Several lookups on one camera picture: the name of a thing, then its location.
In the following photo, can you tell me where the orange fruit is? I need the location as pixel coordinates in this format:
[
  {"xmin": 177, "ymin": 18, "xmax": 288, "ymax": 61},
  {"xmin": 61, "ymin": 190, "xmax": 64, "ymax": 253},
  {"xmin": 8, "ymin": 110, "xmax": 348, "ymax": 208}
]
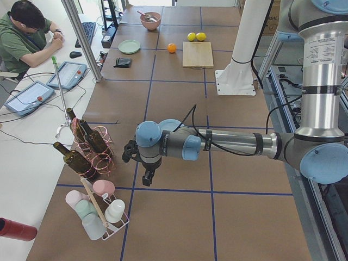
[{"xmin": 167, "ymin": 43, "xmax": 177, "ymax": 53}]

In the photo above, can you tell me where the light blue plate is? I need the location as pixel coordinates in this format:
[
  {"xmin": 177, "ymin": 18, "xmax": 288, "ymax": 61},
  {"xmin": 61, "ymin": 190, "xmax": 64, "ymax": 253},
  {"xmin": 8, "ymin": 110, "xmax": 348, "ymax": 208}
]
[{"xmin": 158, "ymin": 119, "xmax": 182, "ymax": 132}]

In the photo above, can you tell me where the green plate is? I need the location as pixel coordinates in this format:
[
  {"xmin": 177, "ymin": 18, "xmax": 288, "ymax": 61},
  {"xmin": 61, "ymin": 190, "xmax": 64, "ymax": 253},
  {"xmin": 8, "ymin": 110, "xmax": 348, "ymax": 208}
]
[{"xmin": 118, "ymin": 40, "xmax": 141, "ymax": 54}]

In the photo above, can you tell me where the pink cup upper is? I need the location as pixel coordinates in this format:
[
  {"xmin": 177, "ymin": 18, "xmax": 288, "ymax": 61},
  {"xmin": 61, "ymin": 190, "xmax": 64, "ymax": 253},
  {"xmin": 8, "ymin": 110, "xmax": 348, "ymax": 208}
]
[{"xmin": 92, "ymin": 179, "xmax": 115, "ymax": 196}]

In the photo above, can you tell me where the white cup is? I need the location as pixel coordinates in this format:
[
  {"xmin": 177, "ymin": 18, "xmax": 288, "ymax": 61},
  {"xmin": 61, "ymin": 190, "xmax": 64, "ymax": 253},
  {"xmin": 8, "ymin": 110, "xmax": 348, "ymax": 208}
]
[{"xmin": 104, "ymin": 199, "xmax": 125, "ymax": 223}]

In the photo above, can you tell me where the middle brown wine bottle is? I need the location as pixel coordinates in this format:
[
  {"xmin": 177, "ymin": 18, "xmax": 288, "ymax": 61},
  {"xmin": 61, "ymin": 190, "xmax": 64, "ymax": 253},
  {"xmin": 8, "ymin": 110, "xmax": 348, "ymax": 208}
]
[{"xmin": 79, "ymin": 119, "xmax": 110, "ymax": 154}]

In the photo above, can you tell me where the mint green cup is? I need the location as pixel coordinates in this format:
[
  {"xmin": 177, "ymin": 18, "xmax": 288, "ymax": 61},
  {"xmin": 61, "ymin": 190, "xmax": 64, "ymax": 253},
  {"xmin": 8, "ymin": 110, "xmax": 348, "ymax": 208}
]
[{"xmin": 74, "ymin": 200, "xmax": 98, "ymax": 220}]

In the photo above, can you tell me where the light blue cup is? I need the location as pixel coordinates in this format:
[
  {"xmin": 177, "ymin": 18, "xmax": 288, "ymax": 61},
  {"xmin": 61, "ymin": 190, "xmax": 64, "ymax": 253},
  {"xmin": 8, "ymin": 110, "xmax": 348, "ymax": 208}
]
[{"xmin": 82, "ymin": 213, "xmax": 107, "ymax": 240}]

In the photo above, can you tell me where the pale pink cup left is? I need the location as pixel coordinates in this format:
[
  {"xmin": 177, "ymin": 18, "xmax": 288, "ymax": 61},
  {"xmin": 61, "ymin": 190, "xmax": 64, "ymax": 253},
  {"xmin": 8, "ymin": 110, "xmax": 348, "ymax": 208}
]
[{"xmin": 65, "ymin": 190, "xmax": 90, "ymax": 210}]

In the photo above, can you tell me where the back brown wine bottle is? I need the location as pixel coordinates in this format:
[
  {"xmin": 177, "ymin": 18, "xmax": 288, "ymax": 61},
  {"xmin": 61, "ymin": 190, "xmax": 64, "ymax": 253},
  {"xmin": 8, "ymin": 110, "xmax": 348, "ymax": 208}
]
[{"xmin": 66, "ymin": 108, "xmax": 84, "ymax": 142}]

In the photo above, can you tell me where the black folded cloth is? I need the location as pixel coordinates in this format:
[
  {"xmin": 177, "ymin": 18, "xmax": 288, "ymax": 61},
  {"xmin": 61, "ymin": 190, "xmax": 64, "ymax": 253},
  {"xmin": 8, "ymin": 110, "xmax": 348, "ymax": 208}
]
[{"xmin": 114, "ymin": 57, "xmax": 132, "ymax": 68}]

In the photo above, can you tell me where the wooden cutting board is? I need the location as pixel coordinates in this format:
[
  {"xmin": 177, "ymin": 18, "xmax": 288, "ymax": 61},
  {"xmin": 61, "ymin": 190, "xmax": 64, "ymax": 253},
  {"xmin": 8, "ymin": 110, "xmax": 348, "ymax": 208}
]
[{"xmin": 182, "ymin": 41, "xmax": 214, "ymax": 69}]

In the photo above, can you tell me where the far blue teach pendant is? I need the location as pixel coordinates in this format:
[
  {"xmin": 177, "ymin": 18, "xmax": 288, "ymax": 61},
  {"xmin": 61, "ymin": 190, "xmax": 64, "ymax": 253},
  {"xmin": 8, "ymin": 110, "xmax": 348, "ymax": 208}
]
[{"xmin": 54, "ymin": 61, "xmax": 87, "ymax": 90}]

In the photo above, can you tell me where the blue teach pendant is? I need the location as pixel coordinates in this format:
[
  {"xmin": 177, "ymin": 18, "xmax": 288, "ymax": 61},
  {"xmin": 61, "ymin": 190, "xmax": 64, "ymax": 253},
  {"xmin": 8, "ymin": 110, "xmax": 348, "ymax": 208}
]
[
  {"xmin": 54, "ymin": 61, "xmax": 87, "ymax": 90},
  {"xmin": 4, "ymin": 81, "xmax": 54, "ymax": 116}
]

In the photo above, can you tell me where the black computer mouse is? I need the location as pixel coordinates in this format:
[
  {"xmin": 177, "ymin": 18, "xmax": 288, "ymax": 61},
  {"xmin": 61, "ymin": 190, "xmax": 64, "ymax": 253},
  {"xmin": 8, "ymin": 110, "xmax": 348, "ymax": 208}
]
[{"xmin": 69, "ymin": 51, "xmax": 82, "ymax": 59}]

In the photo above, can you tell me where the left yellow lemon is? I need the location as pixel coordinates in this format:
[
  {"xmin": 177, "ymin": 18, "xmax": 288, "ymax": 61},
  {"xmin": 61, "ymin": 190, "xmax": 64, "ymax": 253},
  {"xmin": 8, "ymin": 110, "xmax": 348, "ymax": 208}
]
[{"xmin": 187, "ymin": 32, "xmax": 196, "ymax": 42}]

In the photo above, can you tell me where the yellow lemon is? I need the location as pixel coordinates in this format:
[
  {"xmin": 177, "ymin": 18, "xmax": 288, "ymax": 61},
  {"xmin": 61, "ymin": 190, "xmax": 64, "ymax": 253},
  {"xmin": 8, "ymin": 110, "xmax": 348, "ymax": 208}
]
[
  {"xmin": 196, "ymin": 32, "xmax": 207, "ymax": 41},
  {"xmin": 187, "ymin": 32, "xmax": 196, "ymax": 42}
]

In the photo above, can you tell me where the right yellow lemon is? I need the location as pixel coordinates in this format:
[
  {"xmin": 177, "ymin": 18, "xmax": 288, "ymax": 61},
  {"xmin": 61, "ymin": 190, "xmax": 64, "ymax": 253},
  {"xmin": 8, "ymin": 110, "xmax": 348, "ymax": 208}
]
[{"xmin": 196, "ymin": 32, "xmax": 207, "ymax": 41}]

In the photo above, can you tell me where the near blue teach pendant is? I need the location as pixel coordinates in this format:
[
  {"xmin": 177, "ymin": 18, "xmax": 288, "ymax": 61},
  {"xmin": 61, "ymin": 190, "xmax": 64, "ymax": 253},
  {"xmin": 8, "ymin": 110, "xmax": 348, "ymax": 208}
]
[{"xmin": 4, "ymin": 81, "xmax": 54, "ymax": 116}]

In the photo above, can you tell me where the metal pole green tip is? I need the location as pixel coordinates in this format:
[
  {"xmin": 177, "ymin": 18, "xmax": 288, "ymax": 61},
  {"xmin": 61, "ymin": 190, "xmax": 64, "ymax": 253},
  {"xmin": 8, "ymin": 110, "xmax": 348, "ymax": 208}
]
[{"xmin": 51, "ymin": 56, "xmax": 70, "ymax": 139}]

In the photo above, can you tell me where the red cylinder bottle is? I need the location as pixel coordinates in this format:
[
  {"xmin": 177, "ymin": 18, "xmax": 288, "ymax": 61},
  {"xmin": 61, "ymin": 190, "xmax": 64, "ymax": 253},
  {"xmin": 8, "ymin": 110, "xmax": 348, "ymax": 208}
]
[{"xmin": 1, "ymin": 217, "xmax": 38, "ymax": 241}]

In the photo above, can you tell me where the pink bowl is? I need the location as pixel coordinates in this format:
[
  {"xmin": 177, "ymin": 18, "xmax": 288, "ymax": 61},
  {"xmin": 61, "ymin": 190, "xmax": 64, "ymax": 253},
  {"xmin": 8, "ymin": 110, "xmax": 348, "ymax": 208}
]
[{"xmin": 140, "ymin": 12, "xmax": 161, "ymax": 30}]

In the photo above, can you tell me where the spoon in bowl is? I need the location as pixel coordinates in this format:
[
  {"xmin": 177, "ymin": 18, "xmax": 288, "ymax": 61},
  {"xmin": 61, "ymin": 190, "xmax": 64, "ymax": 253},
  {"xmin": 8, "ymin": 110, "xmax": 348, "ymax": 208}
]
[{"xmin": 138, "ymin": 11, "xmax": 158, "ymax": 22}]

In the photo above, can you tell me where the black keyboard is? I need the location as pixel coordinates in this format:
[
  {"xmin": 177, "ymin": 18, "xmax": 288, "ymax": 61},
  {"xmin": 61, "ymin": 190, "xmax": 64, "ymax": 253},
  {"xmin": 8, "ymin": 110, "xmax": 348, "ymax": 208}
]
[{"xmin": 82, "ymin": 22, "xmax": 96, "ymax": 45}]

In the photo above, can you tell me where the seated man green shirt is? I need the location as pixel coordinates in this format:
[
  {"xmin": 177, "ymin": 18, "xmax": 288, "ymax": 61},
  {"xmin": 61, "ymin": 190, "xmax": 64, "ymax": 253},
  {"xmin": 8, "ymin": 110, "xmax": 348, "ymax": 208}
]
[{"xmin": 1, "ymin": 1, "xmax": 64, "ymax": 80}]

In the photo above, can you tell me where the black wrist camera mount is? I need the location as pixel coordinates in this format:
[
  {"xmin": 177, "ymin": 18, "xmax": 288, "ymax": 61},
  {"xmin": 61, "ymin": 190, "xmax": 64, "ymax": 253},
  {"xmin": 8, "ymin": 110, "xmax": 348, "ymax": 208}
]
[{"xmin": 122, "ymin": 140, "xmax": 141, "ymax": 163}]

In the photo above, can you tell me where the white wire cup rack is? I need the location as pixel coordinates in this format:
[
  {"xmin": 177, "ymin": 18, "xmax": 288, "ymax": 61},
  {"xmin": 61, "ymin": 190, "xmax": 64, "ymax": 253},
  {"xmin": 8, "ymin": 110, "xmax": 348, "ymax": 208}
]
[{"xmin": 86, "ymin": 179, "xmax": 129, "ymax": 241}]

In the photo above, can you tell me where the wooden rack handle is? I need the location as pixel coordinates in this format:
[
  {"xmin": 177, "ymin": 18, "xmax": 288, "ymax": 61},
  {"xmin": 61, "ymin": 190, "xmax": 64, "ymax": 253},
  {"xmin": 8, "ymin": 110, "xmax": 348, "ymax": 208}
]
[{"xmin": 80, "ymin": 178, "xmax": 109, "ymax": 228}]

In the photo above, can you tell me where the pink wire bottle rack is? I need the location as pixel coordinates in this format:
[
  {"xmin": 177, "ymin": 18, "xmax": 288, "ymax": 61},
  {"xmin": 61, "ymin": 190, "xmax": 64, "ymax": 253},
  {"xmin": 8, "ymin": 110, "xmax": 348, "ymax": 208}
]
[{"xmin": 74, "ymin": 125, "xmax": 115, "ymax": 176}]

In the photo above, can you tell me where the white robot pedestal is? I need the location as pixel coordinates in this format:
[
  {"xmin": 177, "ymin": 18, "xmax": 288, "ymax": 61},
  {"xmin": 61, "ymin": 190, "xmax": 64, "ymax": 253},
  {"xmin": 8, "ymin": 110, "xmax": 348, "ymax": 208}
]
[{"xmin": 215, "ymin": 0, "xmax": 272, "ymax": 96}]

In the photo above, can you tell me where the aluminium frame post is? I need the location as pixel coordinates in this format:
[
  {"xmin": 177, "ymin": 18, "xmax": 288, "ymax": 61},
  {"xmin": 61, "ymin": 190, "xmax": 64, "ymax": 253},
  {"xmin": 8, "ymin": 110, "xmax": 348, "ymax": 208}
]
[{"xmin": 61, "ymin": 0, "xmax": 102, "ymax": 83}]

